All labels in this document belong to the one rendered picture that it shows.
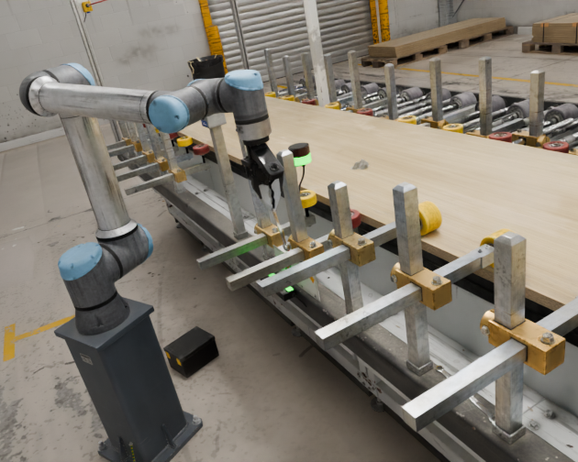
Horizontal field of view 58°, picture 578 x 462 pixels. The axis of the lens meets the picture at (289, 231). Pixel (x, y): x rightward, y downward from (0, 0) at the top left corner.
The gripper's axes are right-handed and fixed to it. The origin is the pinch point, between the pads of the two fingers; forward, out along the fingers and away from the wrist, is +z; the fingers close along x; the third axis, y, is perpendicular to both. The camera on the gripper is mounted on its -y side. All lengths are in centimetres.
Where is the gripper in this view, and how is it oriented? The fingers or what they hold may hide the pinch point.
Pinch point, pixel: (272, 206)
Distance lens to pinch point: 146.2
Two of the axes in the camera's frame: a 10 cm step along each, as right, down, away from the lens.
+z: 1.7, 8.9, 4.3
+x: -8.5, 3.5, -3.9
